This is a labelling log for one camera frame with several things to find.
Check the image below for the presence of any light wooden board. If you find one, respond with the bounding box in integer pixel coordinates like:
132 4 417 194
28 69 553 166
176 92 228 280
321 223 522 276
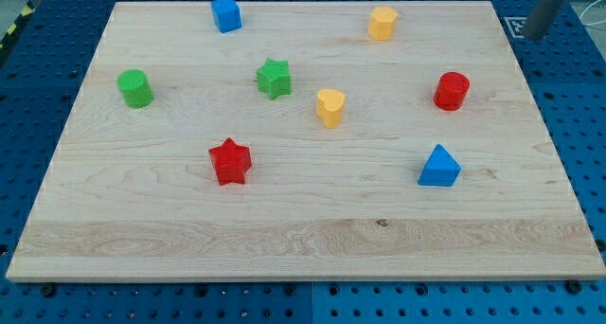
7 1 605 282

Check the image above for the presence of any green star block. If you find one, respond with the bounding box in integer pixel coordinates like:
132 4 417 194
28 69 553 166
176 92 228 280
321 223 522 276
257 58 292 99

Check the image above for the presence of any blue cube block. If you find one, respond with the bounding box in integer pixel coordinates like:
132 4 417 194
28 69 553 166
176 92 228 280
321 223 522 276
210 0 241 33

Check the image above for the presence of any red cylinder block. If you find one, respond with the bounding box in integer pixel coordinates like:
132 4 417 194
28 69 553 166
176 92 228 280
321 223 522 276
433 72 471 111

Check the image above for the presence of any green cylinder block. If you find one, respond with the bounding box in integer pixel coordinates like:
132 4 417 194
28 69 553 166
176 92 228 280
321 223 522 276
116 69 153 108

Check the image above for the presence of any white cable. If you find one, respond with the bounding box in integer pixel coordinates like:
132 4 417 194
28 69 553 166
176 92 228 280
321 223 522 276
578 0 606 31

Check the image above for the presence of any red star block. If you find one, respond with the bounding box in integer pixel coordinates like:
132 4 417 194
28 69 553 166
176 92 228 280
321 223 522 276
208 137 252 186

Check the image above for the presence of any yellow black hazard tape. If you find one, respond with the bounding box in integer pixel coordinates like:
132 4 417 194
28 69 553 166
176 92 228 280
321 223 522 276
1 1 36 50

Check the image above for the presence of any yellow heart block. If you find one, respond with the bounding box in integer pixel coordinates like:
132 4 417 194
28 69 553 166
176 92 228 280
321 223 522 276
316 89 346 129

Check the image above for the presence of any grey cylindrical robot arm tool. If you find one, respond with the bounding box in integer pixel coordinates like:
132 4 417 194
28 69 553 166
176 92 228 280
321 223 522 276
522 0 565 41

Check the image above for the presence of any white fiducial marker tag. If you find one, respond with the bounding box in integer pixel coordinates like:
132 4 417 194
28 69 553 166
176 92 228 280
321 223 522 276
504 16 526 39

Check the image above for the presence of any yellow hexagon block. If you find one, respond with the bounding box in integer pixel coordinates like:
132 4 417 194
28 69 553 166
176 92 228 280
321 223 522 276
367 7 399 41

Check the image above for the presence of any blue triangle block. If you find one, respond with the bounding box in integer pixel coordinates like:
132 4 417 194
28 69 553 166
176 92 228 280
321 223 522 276
418 144 462 187

